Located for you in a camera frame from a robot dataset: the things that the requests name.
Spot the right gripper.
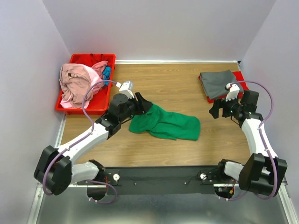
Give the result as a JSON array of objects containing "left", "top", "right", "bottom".
[{"left": 208, "top": 93, "right": 243, "bottom": 119}]

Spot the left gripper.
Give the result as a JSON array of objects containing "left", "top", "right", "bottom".
[{"left": 119, "top": 92, "right": 153, "bottom": 123}]

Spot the green t shirt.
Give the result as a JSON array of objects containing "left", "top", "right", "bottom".
[{"left": 129, "top": 104, "right": 200, "bottom": 141}]

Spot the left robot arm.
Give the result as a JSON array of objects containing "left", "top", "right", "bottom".
[{"left": 34, "top": 92, "right": 153, "bottom": 196}]

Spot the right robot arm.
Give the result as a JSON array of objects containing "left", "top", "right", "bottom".
[{"left": 209, "top": 84, "right": 287, "bottom": 198}]

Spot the folded grey t shirt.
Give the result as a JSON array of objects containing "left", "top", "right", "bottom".
[{"left": 199, "top": 70, "right": 237, "bottom": 103}]

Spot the folded red t shirt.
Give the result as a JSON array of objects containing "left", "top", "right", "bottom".
[{"left": 199, "top": 70, "right": 244, "bottom": 92}]

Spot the red plastic bin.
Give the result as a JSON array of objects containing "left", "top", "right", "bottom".
[{"left": 55, "top": 54, "right": 116, "bottom": 115}]

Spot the blue shirt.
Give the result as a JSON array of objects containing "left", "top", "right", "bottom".
[{"left": 102, "top": 66, "right": 112, "bottom": 81}]

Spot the light pink shirt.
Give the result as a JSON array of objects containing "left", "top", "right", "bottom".
[{"left": 60, "top": 65, "right": 104, "bottom": 109}]

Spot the dusty pink shirt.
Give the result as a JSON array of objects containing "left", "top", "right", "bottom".
[{"left": 59, "top": 63, "right": 92, "bottom": 109}]

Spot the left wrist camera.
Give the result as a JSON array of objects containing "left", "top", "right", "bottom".
[{"left": 119, "top": 81, "right": 134, "bottom": 99}]

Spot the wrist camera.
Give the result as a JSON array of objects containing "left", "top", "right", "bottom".
[
  {"left": 119, "top": 81, "right": 134, "bottom": 99},
  {"left": 225, "top": 83, "right": 240, "bottom": 102}
]

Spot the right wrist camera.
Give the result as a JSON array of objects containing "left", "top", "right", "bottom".
[{"left": 225, "top": 83, "right": 240, "bottom": 102}]

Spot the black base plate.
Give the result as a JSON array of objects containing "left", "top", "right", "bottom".
[{"left": 86, "top": 165, "right": 239, "bottom": 196}]

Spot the aluminium table frame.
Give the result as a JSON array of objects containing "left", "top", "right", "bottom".
[{"left": 34, "top": 63, "right": 299, "bottom": 224}]

